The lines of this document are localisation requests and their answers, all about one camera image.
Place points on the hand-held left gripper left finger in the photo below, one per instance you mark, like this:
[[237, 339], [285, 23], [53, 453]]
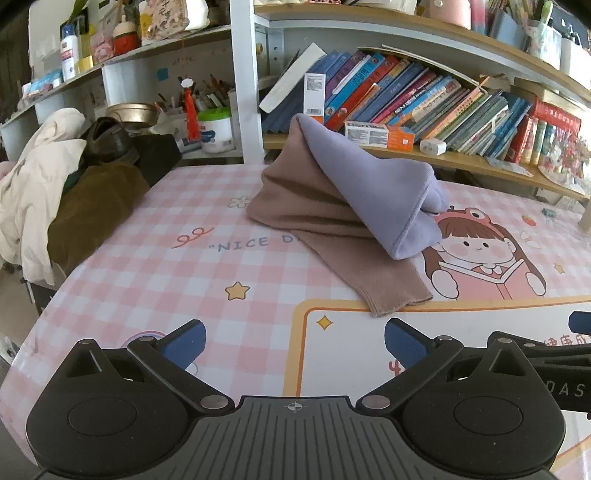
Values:
[[182, 344]]

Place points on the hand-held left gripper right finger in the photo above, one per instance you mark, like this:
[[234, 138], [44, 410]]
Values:
[[406, 344]]

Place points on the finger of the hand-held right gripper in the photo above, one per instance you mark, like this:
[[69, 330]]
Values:
[[581, 321], [563, 353]]

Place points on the purple and brown sweater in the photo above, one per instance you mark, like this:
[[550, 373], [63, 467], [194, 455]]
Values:
[[318, 198]]

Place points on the pink checked printed table mat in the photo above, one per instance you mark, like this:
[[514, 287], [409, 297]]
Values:
[[194, 286]]

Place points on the black bag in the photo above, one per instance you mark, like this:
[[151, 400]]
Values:
[[157, 157]]

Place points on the white power adapter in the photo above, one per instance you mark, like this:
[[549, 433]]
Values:
[[432, 146]]

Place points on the flat orange and white box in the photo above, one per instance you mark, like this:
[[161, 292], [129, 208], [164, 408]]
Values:
[[376, 134]]

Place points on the white jar with green lid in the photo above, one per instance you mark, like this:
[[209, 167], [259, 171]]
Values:
[[214, 131]]

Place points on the brown leather shoe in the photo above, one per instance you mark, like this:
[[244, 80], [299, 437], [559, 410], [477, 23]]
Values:
[[108, 141]]

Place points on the white jacket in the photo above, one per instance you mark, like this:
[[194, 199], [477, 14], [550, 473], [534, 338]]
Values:
[[32, 184]]

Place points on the red bottle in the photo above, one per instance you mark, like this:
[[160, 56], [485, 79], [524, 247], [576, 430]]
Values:
[[190, 113]]

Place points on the golden metal bowl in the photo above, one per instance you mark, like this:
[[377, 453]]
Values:
[[131, 113]]

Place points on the row of colourful books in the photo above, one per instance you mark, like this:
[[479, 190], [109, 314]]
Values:
[[415, 101]]

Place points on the pens in holder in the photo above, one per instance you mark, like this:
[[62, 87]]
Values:
[[207, 94]]

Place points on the white and wooden bookshelf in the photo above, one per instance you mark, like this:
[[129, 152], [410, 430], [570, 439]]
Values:
[[242, 92]]

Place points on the tall orange and white box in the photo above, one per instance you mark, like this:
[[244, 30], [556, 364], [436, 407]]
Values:
[[314, 97]]

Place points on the pink cylinder container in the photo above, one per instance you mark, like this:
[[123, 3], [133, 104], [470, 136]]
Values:
[[450, 11]]

